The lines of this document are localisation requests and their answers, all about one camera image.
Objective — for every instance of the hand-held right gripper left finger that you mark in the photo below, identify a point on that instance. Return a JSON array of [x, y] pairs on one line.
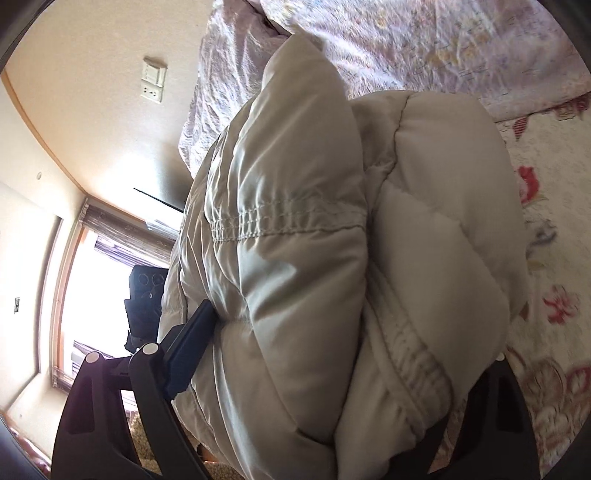
[[189, 353]]

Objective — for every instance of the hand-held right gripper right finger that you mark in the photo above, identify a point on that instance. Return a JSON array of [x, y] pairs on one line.
[[508, 415]]

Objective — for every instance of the white down jacket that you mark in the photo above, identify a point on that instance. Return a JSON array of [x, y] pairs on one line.
[[300, 277]]

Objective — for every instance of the large bright window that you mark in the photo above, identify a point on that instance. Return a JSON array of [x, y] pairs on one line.
[[92, 295]]

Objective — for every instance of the striped curtain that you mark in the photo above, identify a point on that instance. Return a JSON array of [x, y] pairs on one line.
[[120, 240]]

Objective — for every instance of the dark thin panel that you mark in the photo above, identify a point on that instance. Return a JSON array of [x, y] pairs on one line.
[[157, 199]]

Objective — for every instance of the floral bed sheet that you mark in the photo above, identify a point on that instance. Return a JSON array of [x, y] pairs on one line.
[[554, 258]]

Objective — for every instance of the brown sofa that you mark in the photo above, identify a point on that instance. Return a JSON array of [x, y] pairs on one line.
[[23, 443]]

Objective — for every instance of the small dark wall switch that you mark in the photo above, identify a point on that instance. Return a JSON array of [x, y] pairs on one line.
[[17, 305]]

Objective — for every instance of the white wall socket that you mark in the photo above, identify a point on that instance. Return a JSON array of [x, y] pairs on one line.
[[151, 92]]

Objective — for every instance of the white wall switch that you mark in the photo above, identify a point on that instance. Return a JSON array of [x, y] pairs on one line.
[[155, 71]]

